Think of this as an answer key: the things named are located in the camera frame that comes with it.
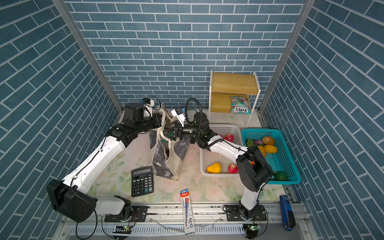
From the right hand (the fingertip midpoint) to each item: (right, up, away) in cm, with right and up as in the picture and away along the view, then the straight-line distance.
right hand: (161, 131), depth 69 cm
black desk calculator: (-14, -29, +13) cm, 35 cm away
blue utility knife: (+60, -40, 0) cm, 73 cm away
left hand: (+1, +7, +7) cm, 10 cm away
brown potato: (+63, -8, +27) cm, 69 cm away
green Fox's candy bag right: (+46, +16, +30) cm, 57 cm away
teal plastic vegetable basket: (+67, -19, +20) cm, 73 cm away
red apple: (+37, -23, +15) cm, 46 cm away
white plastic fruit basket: (+23, -17, +24) cm, 38 cm away
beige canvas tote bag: (+5, -10, -4) cm, 12 cm away
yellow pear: (+27, -22, +15) cm, 38 cm away
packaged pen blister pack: (+12, -40, +4) cm, 42 cm away
